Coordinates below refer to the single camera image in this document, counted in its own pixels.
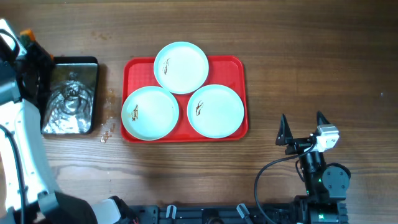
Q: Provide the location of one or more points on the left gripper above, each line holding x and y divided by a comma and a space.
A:
34, 58

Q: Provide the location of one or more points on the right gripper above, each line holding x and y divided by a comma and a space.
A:
300, 145

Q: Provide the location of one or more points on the white plate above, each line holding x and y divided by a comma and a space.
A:
150, 113
215, 111
181, 67

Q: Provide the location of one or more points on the green orange sponge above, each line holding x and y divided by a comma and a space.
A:
27, 36

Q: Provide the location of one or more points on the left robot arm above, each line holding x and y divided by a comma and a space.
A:
31, 188

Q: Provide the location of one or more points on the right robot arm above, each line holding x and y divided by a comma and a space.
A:
326, 184

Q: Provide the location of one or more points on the black metal water basin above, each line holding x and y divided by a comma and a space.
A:
70, 107

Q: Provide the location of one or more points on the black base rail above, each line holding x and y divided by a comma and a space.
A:
277, 212

